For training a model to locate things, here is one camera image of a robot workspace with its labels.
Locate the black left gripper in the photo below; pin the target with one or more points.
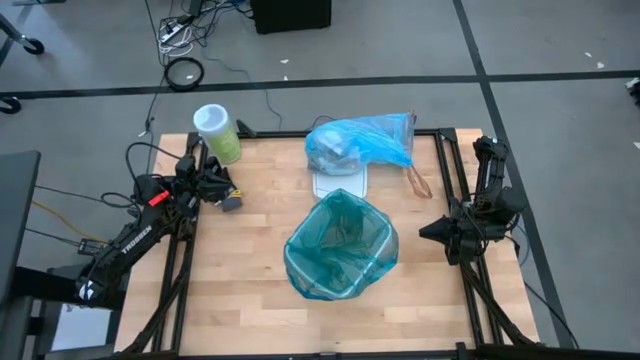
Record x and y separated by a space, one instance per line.
207 180

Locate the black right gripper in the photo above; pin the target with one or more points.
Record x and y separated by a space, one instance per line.
472 232

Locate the white plastic trash bin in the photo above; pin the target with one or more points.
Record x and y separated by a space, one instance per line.
375 260

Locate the teal trash bag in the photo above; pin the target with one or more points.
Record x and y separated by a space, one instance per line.
340 245

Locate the white bin lid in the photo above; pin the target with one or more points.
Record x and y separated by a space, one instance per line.
340 184

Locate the light blue bin liner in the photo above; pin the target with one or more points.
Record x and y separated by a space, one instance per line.
360 142

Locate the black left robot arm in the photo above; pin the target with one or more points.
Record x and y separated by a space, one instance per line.
135 240

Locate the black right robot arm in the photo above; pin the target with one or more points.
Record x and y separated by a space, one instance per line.
495 185

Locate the grey yellow sponge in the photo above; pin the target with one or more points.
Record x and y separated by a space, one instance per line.
232 202

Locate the green wipes canister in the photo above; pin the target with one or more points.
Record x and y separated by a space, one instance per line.
220 140

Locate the black power adapter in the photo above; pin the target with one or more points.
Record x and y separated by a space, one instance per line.
92 246

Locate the white power strip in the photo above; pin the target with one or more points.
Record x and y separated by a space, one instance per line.
172 34

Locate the black computer box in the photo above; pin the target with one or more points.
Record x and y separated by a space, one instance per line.
290 15

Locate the black steel stand beam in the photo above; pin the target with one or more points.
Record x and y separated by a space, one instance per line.
50 285

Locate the white floor board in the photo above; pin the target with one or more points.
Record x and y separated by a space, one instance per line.
82 330

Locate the black side table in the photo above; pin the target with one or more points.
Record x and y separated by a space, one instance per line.
17 215

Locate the black chair leg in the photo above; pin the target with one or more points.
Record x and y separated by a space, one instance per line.
10 105
22 37

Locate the black equipment piece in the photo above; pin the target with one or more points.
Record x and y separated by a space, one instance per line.
635 92

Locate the black metal table frame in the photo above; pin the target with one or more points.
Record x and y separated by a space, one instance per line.
179 300

